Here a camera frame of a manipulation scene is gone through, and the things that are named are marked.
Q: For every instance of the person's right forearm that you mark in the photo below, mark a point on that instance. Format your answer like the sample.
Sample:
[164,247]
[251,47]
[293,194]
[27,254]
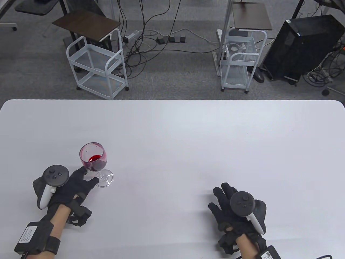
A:
[245,249]

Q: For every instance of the white leg with black caster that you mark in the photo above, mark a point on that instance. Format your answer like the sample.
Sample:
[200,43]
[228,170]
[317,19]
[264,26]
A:
[325,92]

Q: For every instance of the white furniture foot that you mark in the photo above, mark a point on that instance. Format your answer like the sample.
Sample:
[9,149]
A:
[8,26]

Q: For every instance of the silver metal stand pole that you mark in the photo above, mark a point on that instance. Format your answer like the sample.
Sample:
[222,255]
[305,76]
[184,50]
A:
[225,27]

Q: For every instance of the person's right hand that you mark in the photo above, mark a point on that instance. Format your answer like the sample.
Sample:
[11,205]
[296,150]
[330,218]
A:
[223,214]

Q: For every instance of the person's left hand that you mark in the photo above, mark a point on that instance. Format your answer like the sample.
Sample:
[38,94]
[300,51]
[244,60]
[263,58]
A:
[74,186]

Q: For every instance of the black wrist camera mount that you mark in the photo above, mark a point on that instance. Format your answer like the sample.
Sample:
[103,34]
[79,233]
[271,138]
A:
[79,213]
[226,241]

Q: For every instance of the white metal trolley cart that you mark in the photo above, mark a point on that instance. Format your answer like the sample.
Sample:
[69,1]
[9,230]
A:
[234,78]
[94,55]

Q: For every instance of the black and white controller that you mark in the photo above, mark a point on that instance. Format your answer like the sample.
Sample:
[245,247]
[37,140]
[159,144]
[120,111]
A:
[242,203]
[55,175]

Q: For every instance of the white round device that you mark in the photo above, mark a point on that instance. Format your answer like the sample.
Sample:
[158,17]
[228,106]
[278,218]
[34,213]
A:
[234,48]

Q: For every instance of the black power adapter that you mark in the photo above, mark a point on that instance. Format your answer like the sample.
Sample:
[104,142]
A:
[181,39]
[171,39]
[161,40]

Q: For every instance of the black desk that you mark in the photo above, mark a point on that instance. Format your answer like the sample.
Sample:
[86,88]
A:
[35,6]

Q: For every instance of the wine glass with red liquid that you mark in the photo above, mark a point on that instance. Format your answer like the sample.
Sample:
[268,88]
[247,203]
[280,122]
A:
[91,159]

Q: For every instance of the black labelled wrist box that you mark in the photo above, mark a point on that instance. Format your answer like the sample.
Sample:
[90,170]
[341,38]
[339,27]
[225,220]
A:
[32,237]
[269,254]

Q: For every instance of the dark brown side table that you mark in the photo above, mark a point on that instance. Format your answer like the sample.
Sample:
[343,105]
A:
[252,16]
[86,23]

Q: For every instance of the black computer tower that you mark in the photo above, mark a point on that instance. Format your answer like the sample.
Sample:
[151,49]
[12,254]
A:
[302,45]

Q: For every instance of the white power strip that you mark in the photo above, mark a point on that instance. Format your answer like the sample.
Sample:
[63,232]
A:
[132,35]

